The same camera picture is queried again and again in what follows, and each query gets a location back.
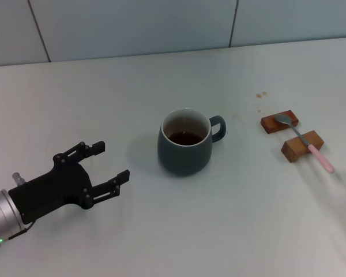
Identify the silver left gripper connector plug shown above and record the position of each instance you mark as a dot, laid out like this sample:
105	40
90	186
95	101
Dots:
18	179

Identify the grey ceramic mug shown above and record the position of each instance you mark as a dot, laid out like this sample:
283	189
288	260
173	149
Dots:
184	158

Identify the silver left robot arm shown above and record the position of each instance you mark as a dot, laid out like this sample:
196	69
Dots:
1	216

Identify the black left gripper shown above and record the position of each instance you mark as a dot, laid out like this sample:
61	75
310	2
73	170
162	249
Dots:
57	184

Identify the notched light wooden block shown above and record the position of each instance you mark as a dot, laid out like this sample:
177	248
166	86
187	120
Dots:
294	147

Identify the dark coffee liquid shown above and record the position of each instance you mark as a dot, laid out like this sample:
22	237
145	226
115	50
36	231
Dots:
184	138

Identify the flat dark wooden block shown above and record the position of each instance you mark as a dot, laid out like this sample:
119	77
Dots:
269	124

